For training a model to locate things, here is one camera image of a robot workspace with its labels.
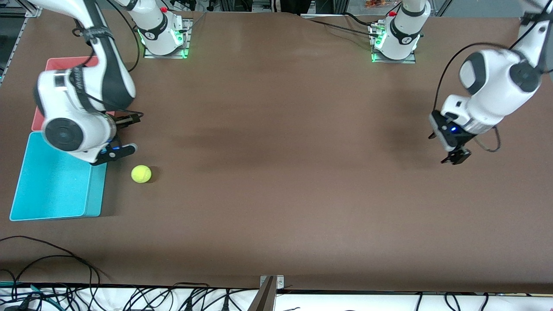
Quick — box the yellow tennis ball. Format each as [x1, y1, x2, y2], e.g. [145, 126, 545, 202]
[131, 165, 152, 184]

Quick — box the pink plastic bin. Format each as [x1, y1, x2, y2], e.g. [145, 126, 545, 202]
[32, 56, 117, 132]

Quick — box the blue plastic bin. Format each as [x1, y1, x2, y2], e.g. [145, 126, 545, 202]
[10, 132, 108, 222]

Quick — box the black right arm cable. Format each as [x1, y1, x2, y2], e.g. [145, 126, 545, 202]
[71, 0, 144, 117]

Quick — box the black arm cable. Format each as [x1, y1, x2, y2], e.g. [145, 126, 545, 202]
[433, 11, 553, 153]
[71, 0, 144, 117]

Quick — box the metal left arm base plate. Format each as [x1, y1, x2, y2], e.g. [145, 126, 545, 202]
[369, 24, 417, 64]

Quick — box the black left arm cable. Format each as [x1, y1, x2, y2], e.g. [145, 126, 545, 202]
[433, 11, 553, 153]

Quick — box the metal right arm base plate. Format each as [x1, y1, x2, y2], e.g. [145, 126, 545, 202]
[143, 17, 193, 60]

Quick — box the black cable on table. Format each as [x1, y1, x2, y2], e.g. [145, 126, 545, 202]
[298, 12, 383, 37]

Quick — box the aluminium frame profile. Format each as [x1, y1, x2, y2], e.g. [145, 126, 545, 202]
[0, 0, 44, 59]

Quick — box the long black looping cable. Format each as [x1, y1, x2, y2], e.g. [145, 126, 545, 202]
[0, 235, 111, 286]

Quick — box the black cable tangle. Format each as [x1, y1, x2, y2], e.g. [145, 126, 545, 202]
[0, 281, 242, 311]

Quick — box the grey metal bracket post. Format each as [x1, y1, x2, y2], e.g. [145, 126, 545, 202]
[248, 275, 285, 311]

